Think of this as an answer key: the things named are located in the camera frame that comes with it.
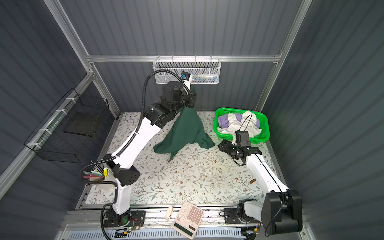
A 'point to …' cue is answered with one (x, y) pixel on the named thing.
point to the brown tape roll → (251, 181)
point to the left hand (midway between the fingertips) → (193, 90)
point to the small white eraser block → (168, 213)
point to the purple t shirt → (223, 120)
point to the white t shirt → (247, 123)
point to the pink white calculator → (188, 220)
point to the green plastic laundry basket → (223, 135)
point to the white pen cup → (101, 173)
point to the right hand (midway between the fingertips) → (226, 148)
